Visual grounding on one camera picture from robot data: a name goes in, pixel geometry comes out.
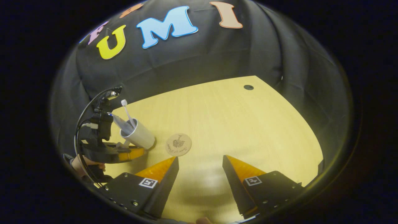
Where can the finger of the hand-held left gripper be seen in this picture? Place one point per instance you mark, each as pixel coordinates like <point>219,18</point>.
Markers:
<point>135,153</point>

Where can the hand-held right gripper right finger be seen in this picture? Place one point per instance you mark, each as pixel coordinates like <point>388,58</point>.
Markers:
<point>234,186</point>

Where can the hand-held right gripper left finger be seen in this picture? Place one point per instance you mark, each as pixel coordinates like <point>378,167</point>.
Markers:
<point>164,186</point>

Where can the white toothpaste tube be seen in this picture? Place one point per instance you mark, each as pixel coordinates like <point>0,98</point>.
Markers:
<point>119,122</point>

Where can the pale pink toothbrush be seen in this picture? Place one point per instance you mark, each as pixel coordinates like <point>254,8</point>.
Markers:
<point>127,113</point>

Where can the round wooden coaster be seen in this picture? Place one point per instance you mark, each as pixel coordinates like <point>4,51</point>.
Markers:
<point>178,144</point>

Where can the wooden desktop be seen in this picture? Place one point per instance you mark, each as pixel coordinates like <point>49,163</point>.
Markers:
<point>233,124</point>

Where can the black backdrop cloth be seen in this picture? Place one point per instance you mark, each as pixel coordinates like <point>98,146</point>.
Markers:
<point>202,56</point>

